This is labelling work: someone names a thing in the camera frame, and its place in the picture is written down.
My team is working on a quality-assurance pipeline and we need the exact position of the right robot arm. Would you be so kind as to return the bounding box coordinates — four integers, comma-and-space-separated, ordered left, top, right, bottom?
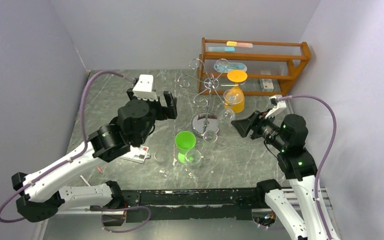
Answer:
231, 111, 340, 240

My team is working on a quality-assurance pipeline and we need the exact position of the small white box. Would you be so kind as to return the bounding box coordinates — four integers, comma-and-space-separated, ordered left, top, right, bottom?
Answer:
259, 78, 274, 92

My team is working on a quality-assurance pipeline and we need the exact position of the blue oval plate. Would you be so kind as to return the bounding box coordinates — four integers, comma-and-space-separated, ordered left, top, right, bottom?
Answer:
213, 62, 248, 74

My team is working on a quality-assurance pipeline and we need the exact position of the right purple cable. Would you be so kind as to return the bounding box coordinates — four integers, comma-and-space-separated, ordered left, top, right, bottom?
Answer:
277, 95, 337, 240

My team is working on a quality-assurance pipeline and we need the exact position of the green plastic wine glass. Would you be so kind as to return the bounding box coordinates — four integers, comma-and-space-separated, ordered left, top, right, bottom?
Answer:
175, 131, 196, 164

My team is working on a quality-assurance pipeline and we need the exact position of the clear wine glass by rack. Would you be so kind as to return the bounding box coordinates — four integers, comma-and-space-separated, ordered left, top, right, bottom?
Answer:
200, 130, 218, 165

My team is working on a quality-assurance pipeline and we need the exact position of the white pen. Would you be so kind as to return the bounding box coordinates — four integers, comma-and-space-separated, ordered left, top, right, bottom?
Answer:
79, 175, 91, 187

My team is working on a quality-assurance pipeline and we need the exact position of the wooden shelf rack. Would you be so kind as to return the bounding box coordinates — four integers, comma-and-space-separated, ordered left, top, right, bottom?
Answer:
196, 38, 312, 96

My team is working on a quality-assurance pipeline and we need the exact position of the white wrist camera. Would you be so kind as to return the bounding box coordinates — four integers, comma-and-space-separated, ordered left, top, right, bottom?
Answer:
132, 74, 158, 102
265, 94, 287, 119

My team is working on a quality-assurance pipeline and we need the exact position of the clear plastic card case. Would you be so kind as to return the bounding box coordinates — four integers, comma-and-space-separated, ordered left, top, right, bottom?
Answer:
119, 145, 151, 164

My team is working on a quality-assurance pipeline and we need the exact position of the clear wine glass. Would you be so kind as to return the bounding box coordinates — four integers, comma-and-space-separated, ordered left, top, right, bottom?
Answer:
185, 149, 202, 179
218, 86, 245, 124
200, 130, 218, 165
154, 149, 175, 181

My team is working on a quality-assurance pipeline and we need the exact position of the orange plastic wine glass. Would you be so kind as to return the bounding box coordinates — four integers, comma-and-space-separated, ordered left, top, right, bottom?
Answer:
223, 69, 248, 114

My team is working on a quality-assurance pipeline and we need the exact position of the yellow pink eraser bar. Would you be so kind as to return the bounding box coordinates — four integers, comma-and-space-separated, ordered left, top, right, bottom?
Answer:
226, 41, 253, 48

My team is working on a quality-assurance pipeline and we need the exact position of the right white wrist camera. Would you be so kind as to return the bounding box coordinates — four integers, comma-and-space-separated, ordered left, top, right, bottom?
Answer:
265, 94, 287, 119

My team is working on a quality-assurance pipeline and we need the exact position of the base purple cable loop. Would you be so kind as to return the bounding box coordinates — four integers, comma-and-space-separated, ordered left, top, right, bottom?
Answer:
100, 205, 152, 234

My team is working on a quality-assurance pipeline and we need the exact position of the blue bar on shelf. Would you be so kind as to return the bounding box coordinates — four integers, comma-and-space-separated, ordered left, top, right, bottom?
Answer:
207, 46, 235, 53

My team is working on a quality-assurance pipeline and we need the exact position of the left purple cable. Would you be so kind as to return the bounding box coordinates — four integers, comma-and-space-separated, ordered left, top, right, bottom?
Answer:
0, 70, 137, 223

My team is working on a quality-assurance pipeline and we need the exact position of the chrome wine glass rack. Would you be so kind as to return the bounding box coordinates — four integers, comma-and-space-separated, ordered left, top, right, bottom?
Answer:
175, 58, 229, 138

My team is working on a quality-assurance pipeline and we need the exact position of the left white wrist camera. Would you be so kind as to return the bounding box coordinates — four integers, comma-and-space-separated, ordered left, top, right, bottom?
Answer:
132, 74, 158, 102

